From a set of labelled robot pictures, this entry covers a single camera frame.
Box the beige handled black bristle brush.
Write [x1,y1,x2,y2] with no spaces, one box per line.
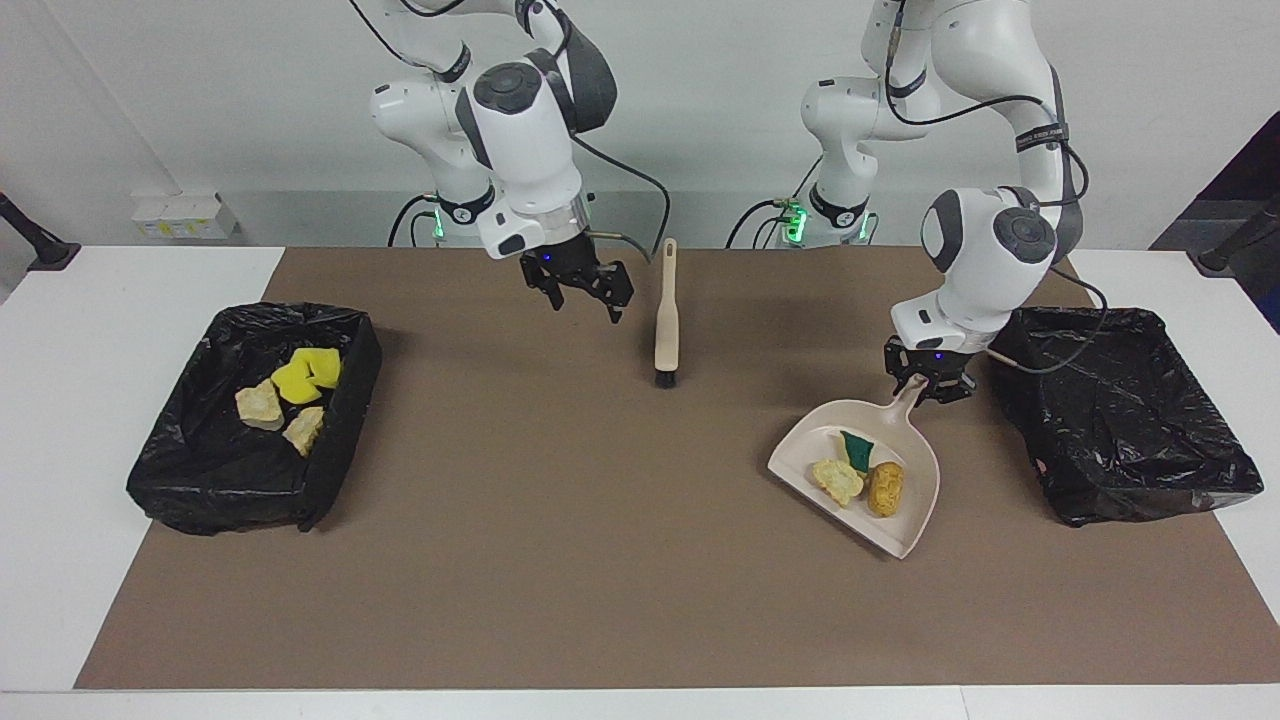
[653,238,681,390]

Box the brown crackled bread roll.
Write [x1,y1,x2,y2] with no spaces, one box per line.
[866,461,905,518]

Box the pale round bread piece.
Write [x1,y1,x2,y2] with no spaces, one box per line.
[811,458,866,508]

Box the beige plastic dustpan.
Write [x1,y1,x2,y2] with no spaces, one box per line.
[767,373,942,561]

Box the striped orange croissant piece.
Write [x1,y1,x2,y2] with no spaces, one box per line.
[282,405,326,458]

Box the pale greenish bread chunk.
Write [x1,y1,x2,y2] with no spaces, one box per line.
[234,378,285,433]

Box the bin lined with black bag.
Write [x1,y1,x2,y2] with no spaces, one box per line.
[126,301,384,536]
[987,306,1265,528]

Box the brown paper table mat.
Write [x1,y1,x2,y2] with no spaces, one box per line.
[75,247,1280,691]

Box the black stand leg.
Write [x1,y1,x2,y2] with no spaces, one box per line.
[0,192,82,273]
[1197,196,1280,277]

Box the white box on floor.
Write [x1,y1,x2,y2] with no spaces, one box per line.
[131,190,242,241]

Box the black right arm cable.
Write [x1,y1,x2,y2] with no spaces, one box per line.
[350,0,673,263]

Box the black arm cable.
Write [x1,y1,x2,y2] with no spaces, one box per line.
[350,0,673,263]
[885,0,1109,376]

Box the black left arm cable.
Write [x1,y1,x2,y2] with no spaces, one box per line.
[885,0,1109,376]

